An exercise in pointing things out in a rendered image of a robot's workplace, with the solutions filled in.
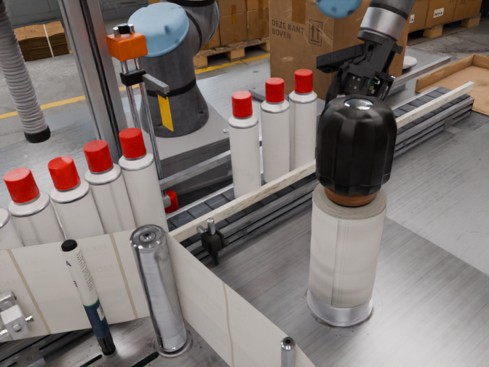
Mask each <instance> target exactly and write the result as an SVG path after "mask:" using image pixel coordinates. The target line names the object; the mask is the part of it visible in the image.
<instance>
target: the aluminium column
mask: <svg viewBox="0 0 489 367"><path fill-rule="evenodd" d="M58 3H59V5H60V11H61V13H62V16H63V21H64V23H65V28H66V31H67V34H68V38H69V42H70V45H71V49H72V52H73V56H74V60H75V62H76V67H77V70H78V72H79V78H80V80H81V85H82V88H83V91H84V95H85V98H86V101H87V105H88V109H89V112H90V116H91V119H92V123H93V127H94V129H95V134H96V137H97V139H98V140H102V141H105V142H106V143H107V144H108V147H109V151H110V154H111V158H112V160H113V163H114V164H117V165H119V153H118V150H117V146H116V140H115V136H114V130H113V127H112V124H111V118H110V114H109V111H108V106H107V102H106V97H105V93H104V90H103V85H102V82H101V78H100V73H99V70H98V65H97V63H96V59H95V55H94V52H93V48H92V44H91V41H90V36H89V33H88V30H87V25H86V22H85V19H84V14H83V11H82V6H81V3H80V0H58ZM84 5H85V8H86V11H87V17H88V19H89V22H90V28H91V31H92V35H93V39H94V42H95V47H96V50H97V53H98V58H99V61H100V66H101V68H102V72H103V77H104V80H105V83H106V89H107V92H108V97H109V101H110V104H111V110H112V114H113V117H114V123H115V126H116V132H117V135H118V139H119V133H120V132H121V131H122V130H125V129H127V128H128V126H127V120H126V117H125V113H124V108H123V105H122V99H121V95H120V91H119V86H118V82H117V79H116V74H115V70H114V65H113V61H112V57H111V56H110V54H109V51H108V45H107V41H106V30H105V26H104V23H103V17H102V14H101V11H100V5H99V1H98V0H84ZM119 146H120V149H121V153H122V148H121V144H120V140H119ZM122 156H123V153H122Z"/></svg>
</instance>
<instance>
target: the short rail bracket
mask: <svg viewBox="0 0 489 367"><path fill-rule="evenodd" d="M201 241H202V247H203V248H204V249H205V250H206V251H207V252H208V253H209V254H211V257H212V268H213V267H216V266H217V265H219V264H220V263H219V257H218V251H220V250H221V249H224V248H225V239H224V235H223V234H222V233H221V232H220V231H219V230H218V229H216V228H215V222H214V219H213V218H208V219H207V231H205V232H202V233H201Z"/></svg>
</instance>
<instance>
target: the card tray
mask: <svg viewBox="0 0 489 367"><path fill-rule="evenodd" d="M468 82H474V87H473V90H471V91H469V92H467V93H466V94H467V95H470V97H473V98H474V103H473V106H472V111H474V112H477V113H479V114H483V115H485V116H488V117H489V57H487V56H484V55H478V54H475V53H474V54H471V55H469V56H467V57H465V58H462V59H460V60H457V61H456V62H454V63H451V64H449V65H447V66H444V67H442V68H440V69H438V70H436V71H433V72H431V73H429V74H427V75H425V76H422V77H420V78H418V79H417V80H416V88H415V92H417V93H420V94H421V93H423V92H425V91H427V90H429V89H431V88H433V87H446V88H448V89H451V90H454V89H456V88H458V87H460V86H462V85H464V84H466V83H468Z"/></svg>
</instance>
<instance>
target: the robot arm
mask: <svg viewBox="0 0 489 367"><path fill-rule="evenodd" d="M415 1H416V0H371V2H370V5H369V7H368V8H367V11H366V13H365V16H364V19H363V21H362V24H361V26H360V29H361V31H359V34H358V36H357V38H358V39H359V40H361V41H363V42H364V44H363V43H361V44H357V45H354V46H352V47H347V48H344V49H342V50H337V51H335V52H330V53H327V54H324V55H320V56H317V59H316V68H317V69H319V70H320V71H322V72H324V73H326V74H328V73H332V72H335V71H337V74H336V75H335V76H334V77H333V81H332V83H331V84H330V86H329V89H328V91H327V95H326V100H325V107H326V105H327V104H328V103H329V102H330V101H331V100H333V99H335V98H342V97H345V96H347V95H363V96H373V97H376V98H380V99H381V100H382V97H383V94H384V92H385V90H386V87H387V86H388V90H387V91H386V94H385V95H384V98H383V100H382V101H383V102H384V101H385V100H386V97H387V95H388V93H389V91H390V89H391V86H392V84H393V82H394V80H393V79H390V77H391V76H389V75H388V74H387V72H388V70H389V67H390V65H391V62H392V61H393V59H394V56H395V54H399V55H401V52H402V50H403V48H404V47H402V46H398V45H397V43H396V42H397V41H398V39H399V36H400V34H401V33H402V29H403V28H404V26H405V23H406V21H407V18H408V16H409V14H410V11H411V9H412V8H413V5H414V3H415ZM361 2H362V0H316V4H317V6H318V8H319V10H320V11H321V12H322V13H323V14H324V15H326V16H328V17H331V18H335V19H340V18H344V17H348V16H349V15H351V14H353V13H354V12H355V11H356V10H357V8H358V7H359V5H360V4H361ZM218 22H219V9H218V5H217V3H216V2H215V0H161V3H156V4H150V5H148V7H143V8H141V9H139V10H138V11H136V12H135V13H134V14H132V16H131V17H130V19H129V21H128V25H129V24H133V25H134V29H135V31H137V32H138V33H141V34H143V35H144V36H145V38H146V45H147V50H148V54H147V55H144V56H141V57H140V61H141V65H142V69H144V70H145V71H146V73H147V74H149V75H151V76H152V77H154V78H156V79H158V80H159V81H161V82H163V83H165V84H167V85H168V86H169V88H170V91H169V92H167V94H168V95H169V99H168V101H169V105H170V113H171V118H172V126H173V131H171V130H170V129H168V128H167V127H165V126H164V125H163V122H162V115H161V111H160V106H159V99H158V95H157V94H156V90H157V89H156V88H154V87H152V86H151V85H149V84H147V83H145V85H146V92H147V96H148V102H149V106H150V111H151V118H152V122H153V126H154V132H155V136H156V137H160V138H175V137H181V136H184V135H188V134H191V133H194V132H196V131H197V130H199V129H200V128H202V127H203V126H204V125H205V124H206V123H207V121H208V119H209V111H208V106H207V103H206V101H205V99H204V97H203V95H202V93H201V91H200V89H199V88H198V86H197V84H196V76H195V70H194V57H195V55H196V54H197V53H198V52H199V51H200V49H201V48H202V47H203V46H204V45H205V44H206V43H207V42H208V41H209V40H210V39H211V38H212V36H213V35H214V33H215V31H216V29H217V27H218ZM342 93H345V95H342ZM139 116H140V123H141V127H142V128H143V130H144V131H145V132H146V133H148V127H147V123H146V116H145V112H144V108H143V102H142V98H141V102H140V114H139Z"/></svg>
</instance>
